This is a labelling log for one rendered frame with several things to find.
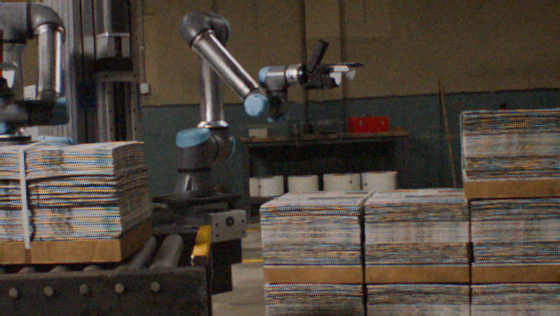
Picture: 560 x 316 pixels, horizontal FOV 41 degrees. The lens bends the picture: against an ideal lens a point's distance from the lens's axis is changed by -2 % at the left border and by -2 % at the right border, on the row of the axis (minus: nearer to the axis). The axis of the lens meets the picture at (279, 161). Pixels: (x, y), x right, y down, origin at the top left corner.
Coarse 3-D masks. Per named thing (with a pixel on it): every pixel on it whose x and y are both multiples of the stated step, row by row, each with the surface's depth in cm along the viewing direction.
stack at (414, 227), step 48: (336, 192) 242; (384, 192) 238; (432, 192) 230; (288, 240) 215; (336, 240) 212; (384, 240) 210; (432, 240) 207; (480, 240) 204; (528, 240) 201; (288, 288) 216; (336, 288) 213; (384, 288) 210; (432, 288) 207; (480, 288) 204; (528, 288) 201
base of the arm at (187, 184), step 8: (192, 168) 258; (200, 168) 258; (208, 168) 261; (184, 176) 259; (192, 176) 258; (200, 176) 258; (208, 176) 260; (176, 184) 261; (184, 184) 258; (192, 184) 258; (200, 184) 257; (208, 184) 259; (176, 192) 260; (184, 192) 257; (192, 192) 256; (200, 192) 257; (208, 192) 258; (216, 192) 262
